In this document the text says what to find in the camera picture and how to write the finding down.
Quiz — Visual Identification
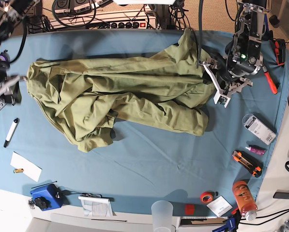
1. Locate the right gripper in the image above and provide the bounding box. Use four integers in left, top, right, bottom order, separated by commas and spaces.
0, 64, 22, 110

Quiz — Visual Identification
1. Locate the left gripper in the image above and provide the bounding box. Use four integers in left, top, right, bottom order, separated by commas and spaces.
198, 53, 263, 107

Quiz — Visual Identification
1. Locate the olive green t-shirt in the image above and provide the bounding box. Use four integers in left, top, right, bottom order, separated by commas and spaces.
26, 29, 214, 152

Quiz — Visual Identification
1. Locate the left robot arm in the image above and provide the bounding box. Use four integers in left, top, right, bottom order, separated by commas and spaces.
199, 0, 269, 107

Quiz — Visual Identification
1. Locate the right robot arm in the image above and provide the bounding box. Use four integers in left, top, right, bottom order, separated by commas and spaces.
0, 0, 39, 110

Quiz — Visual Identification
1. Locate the purple tape roll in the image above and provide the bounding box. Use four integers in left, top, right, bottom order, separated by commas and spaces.
0, 50, 10, 63

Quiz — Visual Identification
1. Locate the white black marker pen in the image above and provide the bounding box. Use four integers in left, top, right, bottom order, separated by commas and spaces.
3, 118, 19, 148

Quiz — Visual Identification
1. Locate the orange black tool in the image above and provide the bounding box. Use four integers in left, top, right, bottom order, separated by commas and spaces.
271, 39, 286, 66

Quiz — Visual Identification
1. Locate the white paper card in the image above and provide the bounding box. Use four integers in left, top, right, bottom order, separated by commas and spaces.
10, 152, 42, 182

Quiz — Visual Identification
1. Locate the small yellow battery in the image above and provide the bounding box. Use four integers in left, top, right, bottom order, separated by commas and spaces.
14, 169, 24, 173

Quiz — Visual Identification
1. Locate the pink glue tube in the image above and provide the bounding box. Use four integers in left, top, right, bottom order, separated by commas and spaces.
245, 145, 266, 156

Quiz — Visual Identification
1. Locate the orange black utility knife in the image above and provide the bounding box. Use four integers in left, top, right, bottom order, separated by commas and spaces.
232, 150, 262, 178

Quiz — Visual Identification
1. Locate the blue plastic box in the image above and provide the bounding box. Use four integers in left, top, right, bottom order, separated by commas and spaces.
30, 184, 63, 211

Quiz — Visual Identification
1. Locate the black knob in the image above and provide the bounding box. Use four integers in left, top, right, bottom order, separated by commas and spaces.
34, 197, 51, 211

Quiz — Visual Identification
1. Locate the red tape roll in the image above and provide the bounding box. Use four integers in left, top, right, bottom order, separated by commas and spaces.
200, 191, 215, 204

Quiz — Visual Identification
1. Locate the blue table cloth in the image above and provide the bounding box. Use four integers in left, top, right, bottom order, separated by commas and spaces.
0, 43, 289, 216

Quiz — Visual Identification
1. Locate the orange drink bottle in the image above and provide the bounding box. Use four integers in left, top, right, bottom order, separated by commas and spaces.
232, 180, 258, 221

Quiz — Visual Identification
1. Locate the black power adapter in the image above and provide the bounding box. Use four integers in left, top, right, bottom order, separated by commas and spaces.
273, 191, 289, 200

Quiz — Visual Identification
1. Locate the white small card box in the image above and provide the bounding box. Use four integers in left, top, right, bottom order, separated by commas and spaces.
207, 196, 232, 217

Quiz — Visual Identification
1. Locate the red plastic cap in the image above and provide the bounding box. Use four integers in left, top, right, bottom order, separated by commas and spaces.
185, 204, 195, 216

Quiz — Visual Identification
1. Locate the white folded booklet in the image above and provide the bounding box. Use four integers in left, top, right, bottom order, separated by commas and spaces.
78, 196, 113, 217

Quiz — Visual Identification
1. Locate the blue clamp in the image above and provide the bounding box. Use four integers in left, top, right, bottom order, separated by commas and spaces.
212, 207, 242, 232

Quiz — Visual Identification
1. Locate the translucent plastic cup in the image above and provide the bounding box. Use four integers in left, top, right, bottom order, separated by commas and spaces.
151, 201, 173, 232

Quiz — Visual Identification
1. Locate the orange handled screwdriver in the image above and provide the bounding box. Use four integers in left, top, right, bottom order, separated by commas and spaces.
262, 65, 278, 95

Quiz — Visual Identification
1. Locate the black cable tie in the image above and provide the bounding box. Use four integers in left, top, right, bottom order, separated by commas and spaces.
31, 181, 57, 189

